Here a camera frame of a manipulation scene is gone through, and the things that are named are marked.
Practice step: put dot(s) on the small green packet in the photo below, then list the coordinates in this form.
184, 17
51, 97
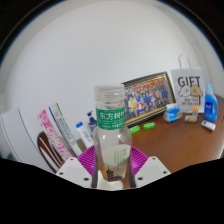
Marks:
149, 125
134, 129

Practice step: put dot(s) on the framed group photo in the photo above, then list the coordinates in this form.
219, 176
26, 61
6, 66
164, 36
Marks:
148, 96

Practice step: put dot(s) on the white bottle blue cap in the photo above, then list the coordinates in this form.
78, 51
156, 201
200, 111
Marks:
84, 135

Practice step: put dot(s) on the white remote control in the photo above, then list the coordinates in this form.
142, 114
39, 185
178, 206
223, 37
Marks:
208, 125

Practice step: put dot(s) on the white paper gift bag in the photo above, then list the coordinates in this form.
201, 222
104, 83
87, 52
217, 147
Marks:
188, 90

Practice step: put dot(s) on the small beige packet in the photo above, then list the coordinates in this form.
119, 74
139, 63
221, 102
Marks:
190, 118

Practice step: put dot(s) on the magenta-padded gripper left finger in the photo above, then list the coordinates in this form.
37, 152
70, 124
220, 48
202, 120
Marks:
75, 170

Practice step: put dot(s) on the small orange-capped bottle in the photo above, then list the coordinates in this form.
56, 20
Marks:
195, 110

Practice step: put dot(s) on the blue and white tissue pack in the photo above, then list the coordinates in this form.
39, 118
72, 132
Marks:
172, 113

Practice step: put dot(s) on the pink and white tube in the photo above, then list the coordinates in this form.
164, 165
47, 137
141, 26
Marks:
53, 136

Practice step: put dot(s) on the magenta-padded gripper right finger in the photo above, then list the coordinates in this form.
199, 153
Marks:
150, 170

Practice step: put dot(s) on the dark blue pump bottle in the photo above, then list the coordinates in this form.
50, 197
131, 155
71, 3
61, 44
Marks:
91, 122

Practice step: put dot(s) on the blue detergent bottle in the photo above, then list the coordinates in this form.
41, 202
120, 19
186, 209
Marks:
210, 106

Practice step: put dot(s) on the clear water bottle green label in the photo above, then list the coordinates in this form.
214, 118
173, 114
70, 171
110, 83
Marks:
110, 140

